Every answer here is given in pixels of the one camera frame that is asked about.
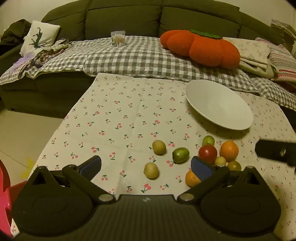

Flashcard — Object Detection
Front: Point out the red plastic stool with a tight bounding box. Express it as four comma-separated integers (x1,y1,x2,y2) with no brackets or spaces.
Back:
0,160,27,237

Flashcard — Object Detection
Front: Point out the striped pink pillow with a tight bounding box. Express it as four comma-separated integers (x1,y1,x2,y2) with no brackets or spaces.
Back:
255,38,296,83

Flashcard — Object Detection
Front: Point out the mandarin orange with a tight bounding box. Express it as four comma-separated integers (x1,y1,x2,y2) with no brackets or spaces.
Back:
185,170,201,187
220,141,239,162

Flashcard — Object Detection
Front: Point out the large green jujube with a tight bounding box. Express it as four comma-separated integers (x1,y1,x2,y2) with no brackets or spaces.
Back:
172,148,190,164

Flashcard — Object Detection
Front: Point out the folded pale floral cloth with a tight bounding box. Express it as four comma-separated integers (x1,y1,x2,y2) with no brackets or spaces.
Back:
223,37,278,78

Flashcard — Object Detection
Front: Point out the lilac cloth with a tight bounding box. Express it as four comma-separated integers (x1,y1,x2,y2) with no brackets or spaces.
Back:
13,52,35,70

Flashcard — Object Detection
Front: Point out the brown floral cloth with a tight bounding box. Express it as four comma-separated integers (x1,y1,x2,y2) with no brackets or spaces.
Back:
17,39,72,77

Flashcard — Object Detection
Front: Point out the white pillow with green print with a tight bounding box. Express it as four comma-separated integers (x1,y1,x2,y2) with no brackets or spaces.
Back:
20,20,61,57

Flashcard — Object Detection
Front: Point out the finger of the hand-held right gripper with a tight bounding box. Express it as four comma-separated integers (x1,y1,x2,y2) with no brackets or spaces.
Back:
254,139,296,174

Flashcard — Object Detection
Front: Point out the dark clothing pile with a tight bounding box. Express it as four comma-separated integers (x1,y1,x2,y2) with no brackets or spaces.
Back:
0,19,31,45

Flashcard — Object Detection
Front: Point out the olive green sofa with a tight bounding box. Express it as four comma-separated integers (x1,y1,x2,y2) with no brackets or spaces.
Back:
0,0,296,116

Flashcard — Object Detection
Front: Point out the orange persimmon cushion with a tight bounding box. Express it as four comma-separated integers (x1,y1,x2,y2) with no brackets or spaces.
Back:
160,29,241,69

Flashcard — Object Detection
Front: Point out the clear box of cotton swabs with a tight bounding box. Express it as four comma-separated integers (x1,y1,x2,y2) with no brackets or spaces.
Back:
111,30,126,46

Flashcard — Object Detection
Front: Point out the red tomato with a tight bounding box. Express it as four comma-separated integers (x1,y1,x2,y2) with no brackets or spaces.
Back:
198,145,218,163

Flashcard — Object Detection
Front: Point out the stack of papers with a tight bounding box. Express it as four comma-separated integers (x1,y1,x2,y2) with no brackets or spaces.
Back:
270,19,296,47

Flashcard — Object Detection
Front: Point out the white ribbed plate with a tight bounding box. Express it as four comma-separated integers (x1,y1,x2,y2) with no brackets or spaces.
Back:
185,80,254,131

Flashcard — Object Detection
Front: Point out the grey checked blanket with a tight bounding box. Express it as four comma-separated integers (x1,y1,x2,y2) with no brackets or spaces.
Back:
0,36,296,109

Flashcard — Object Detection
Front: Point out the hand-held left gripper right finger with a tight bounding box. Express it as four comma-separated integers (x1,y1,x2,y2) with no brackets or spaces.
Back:
177,156,269,202

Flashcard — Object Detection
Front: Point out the cherry print tablecloth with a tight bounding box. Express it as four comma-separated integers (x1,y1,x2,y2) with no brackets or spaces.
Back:
10,72,296,241

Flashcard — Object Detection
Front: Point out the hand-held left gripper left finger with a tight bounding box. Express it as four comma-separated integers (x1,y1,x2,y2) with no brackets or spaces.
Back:
26,155,116,203

